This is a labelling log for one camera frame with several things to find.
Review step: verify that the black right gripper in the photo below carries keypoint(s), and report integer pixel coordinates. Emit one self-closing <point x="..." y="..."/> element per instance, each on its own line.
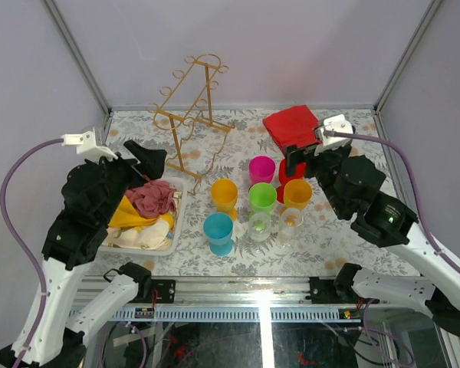
<point x="294" y="155"/>

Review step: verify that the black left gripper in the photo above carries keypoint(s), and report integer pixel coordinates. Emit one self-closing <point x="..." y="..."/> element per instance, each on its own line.
<point x="152" y="163"/>

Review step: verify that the magenta plastic wine glass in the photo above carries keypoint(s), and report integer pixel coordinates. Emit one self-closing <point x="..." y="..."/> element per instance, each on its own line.
<point x="261" y="169"/>

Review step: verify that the orange plastic wine glass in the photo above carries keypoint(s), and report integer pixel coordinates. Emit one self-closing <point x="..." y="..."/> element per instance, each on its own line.
<point x="224" y="193"/>
<point x="297" y="194"/>

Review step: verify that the green plastic wine glass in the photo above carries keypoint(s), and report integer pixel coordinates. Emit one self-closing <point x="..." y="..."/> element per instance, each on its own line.
<point x="262" y="198"/>

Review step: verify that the clear wine glass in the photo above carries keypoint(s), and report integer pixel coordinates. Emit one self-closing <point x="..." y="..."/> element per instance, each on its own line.
<point x="289" y="226"/>
<point x="258" y="233"/>

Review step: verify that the teal plastic wine glass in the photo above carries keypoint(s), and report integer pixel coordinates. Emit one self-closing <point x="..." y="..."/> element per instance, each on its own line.
<point x="218" y="229"/>

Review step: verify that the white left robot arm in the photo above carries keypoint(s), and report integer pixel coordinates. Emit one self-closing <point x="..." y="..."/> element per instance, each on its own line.
<point x="51" y="336"/>

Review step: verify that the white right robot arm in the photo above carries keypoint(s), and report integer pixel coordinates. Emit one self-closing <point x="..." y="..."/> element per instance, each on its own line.
<point x="352" y="187"/>

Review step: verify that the red folded cloth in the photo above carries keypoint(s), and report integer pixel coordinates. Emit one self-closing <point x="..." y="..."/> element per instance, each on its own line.
<point x="294" y="126"/>

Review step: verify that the pink crumpled cloth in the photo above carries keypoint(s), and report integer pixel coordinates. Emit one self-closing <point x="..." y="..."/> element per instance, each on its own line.
<point x="152" y="199"/>

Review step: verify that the white plastic basket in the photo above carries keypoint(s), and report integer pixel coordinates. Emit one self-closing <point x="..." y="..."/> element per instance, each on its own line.
<point x="180" y="197"/>

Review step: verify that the yellow cloth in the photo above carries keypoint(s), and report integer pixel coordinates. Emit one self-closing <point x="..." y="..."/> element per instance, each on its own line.
<point x="127" y="217"/>

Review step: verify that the cream cloth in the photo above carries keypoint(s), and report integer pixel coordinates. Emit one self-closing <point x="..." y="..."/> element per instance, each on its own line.
<point x="147" y="238"/>

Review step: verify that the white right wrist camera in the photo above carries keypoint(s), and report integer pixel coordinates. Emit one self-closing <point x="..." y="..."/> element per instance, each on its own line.
<point x="327" y="133"/>

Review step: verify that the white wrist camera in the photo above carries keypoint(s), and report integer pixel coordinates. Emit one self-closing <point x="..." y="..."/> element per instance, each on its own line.
<point x="89" y="146"/>
<point x="327" y="133"/>

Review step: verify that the gold wire wine glass rack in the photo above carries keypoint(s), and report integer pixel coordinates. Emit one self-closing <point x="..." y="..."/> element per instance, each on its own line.
<point x="181" y="122"/>

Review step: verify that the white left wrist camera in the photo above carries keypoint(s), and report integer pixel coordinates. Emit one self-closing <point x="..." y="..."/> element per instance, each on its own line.
<point x="89" y="146"/>

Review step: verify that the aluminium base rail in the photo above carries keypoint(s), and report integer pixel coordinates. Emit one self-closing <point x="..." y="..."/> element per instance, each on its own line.
<point x="286" y="291"/>

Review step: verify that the grey cable duct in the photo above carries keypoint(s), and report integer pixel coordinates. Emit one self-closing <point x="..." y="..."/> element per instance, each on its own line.
<point x="235" y="314"/>

